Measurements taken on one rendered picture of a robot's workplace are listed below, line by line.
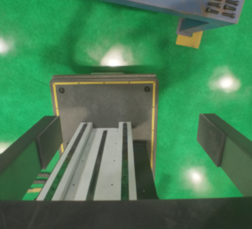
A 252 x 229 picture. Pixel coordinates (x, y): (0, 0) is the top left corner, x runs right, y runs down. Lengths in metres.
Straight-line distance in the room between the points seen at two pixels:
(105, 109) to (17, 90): 0.83
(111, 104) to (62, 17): 0.76
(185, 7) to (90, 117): 0.84
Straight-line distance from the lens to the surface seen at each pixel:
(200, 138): 0.17
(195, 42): 1.57
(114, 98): 1.20
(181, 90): 1.58
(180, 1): 0.89
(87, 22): 1.51
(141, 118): 1.24
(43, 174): 1.98
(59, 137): 0.17
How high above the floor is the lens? 1.47
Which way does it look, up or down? 73 degrees down
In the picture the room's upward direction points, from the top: 179 degrees clockwise
